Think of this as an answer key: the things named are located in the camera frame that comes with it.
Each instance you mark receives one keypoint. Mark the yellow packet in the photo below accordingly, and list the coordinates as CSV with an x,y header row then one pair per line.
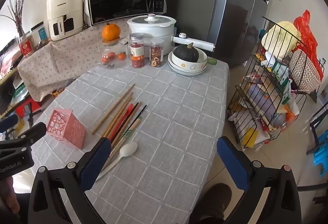
x,y
249,137

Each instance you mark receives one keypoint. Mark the pale bamboo chopstick green band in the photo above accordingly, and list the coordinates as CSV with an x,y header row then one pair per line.
x,y
131,131
126,134

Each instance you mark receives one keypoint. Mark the clear jar of dried rings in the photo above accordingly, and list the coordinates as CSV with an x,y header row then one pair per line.
x,y
156,56

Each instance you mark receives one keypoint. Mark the glass jar with wooden lid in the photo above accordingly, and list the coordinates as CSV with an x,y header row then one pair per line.
x,y
112,47

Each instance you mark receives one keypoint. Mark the red plastic stool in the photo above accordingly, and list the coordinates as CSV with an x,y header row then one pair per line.
x,y
24,108

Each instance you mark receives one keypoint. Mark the bare twig bunch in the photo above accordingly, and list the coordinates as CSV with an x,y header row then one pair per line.
x,y
18,16

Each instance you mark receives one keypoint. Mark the patterned mesh bag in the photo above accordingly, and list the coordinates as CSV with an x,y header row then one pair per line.
x,y
303,70

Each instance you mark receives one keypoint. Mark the white electric cooking pot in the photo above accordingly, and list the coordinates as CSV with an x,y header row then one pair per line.
x,y
151,31

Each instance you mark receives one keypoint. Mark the pink plastic utensil holder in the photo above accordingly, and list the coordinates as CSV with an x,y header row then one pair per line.
x,y
66,131

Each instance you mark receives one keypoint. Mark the cream air fryer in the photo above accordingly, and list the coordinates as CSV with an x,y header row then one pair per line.
x,y
64,8

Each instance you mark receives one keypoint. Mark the glass jar with red label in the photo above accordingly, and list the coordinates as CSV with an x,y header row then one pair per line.
x,y
25,47

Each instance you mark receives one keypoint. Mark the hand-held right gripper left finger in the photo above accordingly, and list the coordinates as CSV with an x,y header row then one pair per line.
x,y
94,162

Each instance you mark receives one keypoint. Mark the brown shoe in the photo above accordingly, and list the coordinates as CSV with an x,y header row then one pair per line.
x,y
215,201

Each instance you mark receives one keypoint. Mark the small orange fruit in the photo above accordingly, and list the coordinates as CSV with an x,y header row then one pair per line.
x,y
111,55
122,56
104,59

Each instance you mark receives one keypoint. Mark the blue plastic stool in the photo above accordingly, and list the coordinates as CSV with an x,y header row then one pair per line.
x,y
321,154

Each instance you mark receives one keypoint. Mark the red plastic bag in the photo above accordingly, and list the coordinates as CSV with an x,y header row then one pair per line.
x,y
307,34

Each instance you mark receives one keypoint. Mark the brown wooden chopstick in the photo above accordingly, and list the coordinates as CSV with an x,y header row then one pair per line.
x,y
114,108
120,115
117,114
118,122

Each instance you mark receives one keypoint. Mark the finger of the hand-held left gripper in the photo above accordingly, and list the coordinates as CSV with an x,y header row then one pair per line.
x,y
32,132
8,122

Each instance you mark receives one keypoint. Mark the red chopstick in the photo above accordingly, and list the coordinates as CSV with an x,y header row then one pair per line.
x,y
125,118
127,112

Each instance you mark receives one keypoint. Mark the green and white carton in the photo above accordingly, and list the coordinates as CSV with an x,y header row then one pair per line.
x,y
281,78

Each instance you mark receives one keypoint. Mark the pale green cabbage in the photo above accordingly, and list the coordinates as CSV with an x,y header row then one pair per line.
x,y
280,39

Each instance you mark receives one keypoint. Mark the white plastic spoon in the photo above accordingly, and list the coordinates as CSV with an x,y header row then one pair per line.
x,y
128,149

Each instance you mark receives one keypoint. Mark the grey checked tablecloth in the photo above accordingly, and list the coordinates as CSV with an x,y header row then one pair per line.
x,y
166,124

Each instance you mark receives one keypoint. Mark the orange snack packet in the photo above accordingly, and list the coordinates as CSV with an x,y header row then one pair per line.
x,y
57,92

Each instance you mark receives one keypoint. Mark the person's left hand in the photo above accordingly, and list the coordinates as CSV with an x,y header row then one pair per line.
x,y
9,195

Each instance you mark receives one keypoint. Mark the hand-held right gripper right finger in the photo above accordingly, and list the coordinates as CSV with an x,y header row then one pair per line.
x,y
232,162

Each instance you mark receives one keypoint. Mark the dark green pumpkin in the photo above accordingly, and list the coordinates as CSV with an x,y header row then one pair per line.
x,y
185,53

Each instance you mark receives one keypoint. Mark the red-lid jar of dried fruit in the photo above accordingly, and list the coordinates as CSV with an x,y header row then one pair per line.
x,y
137,52

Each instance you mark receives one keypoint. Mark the floral tablecloth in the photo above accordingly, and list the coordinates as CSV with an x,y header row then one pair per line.
x,y
71,60

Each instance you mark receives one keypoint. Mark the grey refrigerator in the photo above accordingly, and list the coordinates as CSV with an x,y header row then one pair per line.
x,y
230,8

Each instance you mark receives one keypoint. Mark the glass jar with blue label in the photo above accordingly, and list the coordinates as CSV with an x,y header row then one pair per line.
x,y
42,33

